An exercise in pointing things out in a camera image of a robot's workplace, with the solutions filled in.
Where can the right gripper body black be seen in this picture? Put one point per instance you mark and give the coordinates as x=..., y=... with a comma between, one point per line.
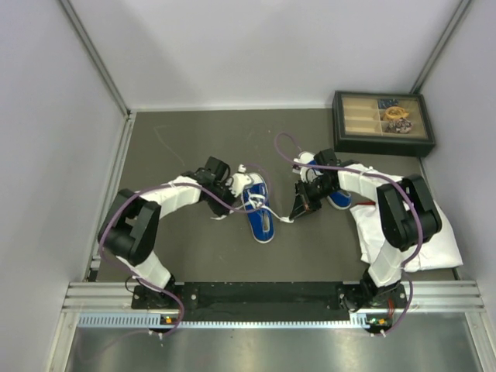
x=318, y=188

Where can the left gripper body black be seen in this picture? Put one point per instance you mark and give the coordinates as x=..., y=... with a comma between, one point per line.
x=223, y=187

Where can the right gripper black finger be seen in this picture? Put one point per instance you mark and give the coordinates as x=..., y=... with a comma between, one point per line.
x=298, y=207
x=308, y=206

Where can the blue sneaker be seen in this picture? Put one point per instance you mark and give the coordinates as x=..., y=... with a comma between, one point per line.
x=340, y=200
x=261, y=223

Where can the white shoelace of sneaker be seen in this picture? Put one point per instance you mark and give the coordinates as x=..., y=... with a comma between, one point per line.
x=254, y=204

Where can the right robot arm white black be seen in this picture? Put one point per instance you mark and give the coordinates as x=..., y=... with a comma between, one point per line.
x=408, y=216

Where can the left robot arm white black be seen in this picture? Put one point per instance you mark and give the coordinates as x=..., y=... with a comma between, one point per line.
x=129, y=230

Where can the black compartment display box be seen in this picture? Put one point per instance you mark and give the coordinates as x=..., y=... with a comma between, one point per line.
x=358, y=125

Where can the floral item in box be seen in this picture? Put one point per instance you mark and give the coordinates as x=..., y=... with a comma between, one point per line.
x=399, y=126

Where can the yellow item in box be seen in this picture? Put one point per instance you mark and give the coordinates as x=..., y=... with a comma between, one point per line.
x=395, y=113

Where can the blue patterned item in box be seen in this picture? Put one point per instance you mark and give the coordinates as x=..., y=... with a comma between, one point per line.
x=385, y=103

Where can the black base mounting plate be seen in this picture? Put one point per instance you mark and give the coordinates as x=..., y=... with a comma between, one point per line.
x=280, y=301

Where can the white folded shirt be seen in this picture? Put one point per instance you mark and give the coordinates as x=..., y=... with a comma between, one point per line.
x=440, y=252

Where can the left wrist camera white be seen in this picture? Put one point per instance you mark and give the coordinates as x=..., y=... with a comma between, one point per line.
x=240, y=181

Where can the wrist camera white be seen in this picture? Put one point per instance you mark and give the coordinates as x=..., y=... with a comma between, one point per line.
x=300, y=165
x=240, y=181

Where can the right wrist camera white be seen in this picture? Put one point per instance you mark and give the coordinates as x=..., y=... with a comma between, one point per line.
x=300, y=165

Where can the grey slotted cable duct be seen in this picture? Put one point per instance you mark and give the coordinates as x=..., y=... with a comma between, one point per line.
x=156, y=321

